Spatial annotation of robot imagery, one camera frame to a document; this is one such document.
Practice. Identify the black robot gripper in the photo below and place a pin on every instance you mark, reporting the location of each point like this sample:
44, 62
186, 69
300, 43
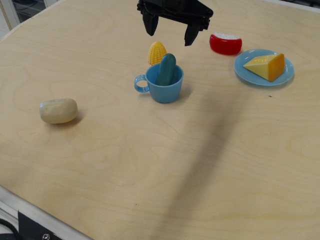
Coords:
193, 13

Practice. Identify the green toy cucumber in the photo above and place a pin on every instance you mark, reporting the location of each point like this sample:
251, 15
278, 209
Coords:
166, 70

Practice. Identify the blue plastic cup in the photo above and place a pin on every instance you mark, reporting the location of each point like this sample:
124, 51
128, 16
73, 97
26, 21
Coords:
163, 94

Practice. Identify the yellow toy corn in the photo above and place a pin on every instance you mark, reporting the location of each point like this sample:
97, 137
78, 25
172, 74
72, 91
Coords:
156, 52

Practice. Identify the red toy cheese wheel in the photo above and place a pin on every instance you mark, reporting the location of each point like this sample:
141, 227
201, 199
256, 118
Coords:
225, 44

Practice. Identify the light blue plate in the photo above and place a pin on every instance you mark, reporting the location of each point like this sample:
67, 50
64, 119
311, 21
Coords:
250, 77

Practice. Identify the yellow toy cheese wedge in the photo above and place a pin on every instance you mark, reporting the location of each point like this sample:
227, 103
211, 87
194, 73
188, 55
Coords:
269, 67

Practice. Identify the beige toy potato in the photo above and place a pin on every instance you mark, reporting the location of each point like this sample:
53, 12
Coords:
58, 111

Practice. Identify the aluminium table frame rail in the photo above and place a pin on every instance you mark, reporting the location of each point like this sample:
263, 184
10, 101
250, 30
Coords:
11, 204

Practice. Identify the black corner bracket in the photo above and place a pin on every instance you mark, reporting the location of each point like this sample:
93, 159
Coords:
29, 229

